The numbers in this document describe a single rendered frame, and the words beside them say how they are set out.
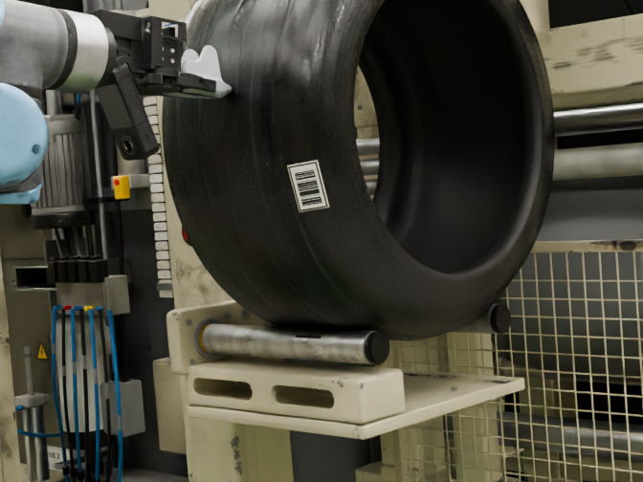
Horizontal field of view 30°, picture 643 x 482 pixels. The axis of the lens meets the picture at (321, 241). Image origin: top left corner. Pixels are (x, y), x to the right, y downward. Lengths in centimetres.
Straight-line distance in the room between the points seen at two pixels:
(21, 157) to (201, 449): 95
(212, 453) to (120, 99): 75
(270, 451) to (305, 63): 74
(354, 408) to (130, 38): 55
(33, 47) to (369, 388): 62
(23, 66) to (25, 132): 17
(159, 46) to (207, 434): 77
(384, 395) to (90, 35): 61
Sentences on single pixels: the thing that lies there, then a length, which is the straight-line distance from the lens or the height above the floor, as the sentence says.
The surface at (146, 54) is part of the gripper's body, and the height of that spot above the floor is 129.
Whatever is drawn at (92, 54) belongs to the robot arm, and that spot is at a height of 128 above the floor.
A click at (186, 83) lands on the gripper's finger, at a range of 143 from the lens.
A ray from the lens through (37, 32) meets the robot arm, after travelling 132.
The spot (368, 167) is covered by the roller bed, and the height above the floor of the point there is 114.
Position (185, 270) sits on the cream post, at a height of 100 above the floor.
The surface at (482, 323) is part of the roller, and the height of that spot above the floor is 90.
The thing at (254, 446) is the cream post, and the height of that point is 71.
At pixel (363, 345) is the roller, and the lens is 158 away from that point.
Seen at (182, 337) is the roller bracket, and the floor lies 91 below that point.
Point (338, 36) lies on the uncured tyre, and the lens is 150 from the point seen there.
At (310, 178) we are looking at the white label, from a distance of 146.
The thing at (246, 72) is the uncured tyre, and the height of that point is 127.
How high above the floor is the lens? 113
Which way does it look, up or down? 3 degrees down
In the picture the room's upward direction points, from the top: 4 degrees counter-clockwise
